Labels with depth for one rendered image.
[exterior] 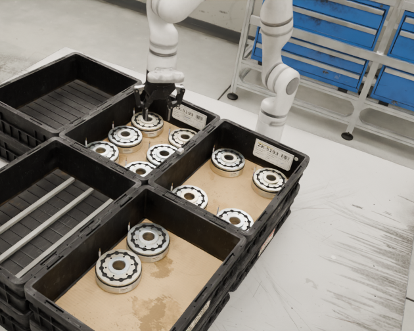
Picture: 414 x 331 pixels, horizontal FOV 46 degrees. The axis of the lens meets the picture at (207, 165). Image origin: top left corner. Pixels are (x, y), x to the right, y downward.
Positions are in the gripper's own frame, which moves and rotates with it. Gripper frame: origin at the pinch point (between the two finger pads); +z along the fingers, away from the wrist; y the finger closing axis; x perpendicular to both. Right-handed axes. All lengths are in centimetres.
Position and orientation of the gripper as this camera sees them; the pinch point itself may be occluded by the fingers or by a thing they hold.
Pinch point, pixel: (157, 114)
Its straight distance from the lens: 134.9
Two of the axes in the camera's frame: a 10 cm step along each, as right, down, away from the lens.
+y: -9.6, 0.5, -2.8
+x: 2.5, 6.4, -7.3
